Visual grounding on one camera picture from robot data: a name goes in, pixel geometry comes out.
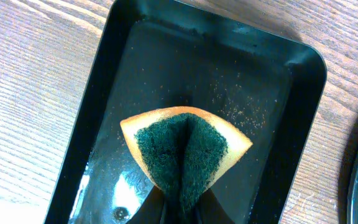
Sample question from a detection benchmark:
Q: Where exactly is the green yellow sponge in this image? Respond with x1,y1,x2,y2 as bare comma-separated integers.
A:
120,106,253,221

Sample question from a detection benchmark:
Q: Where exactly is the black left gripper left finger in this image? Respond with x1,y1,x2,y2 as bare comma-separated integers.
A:
127,187,165,224

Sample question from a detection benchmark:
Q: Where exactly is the rectangular black tray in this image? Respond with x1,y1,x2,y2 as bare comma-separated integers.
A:
45,0,327,223

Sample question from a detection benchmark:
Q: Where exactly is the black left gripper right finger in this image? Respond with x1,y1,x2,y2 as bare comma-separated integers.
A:
197,189,234,224

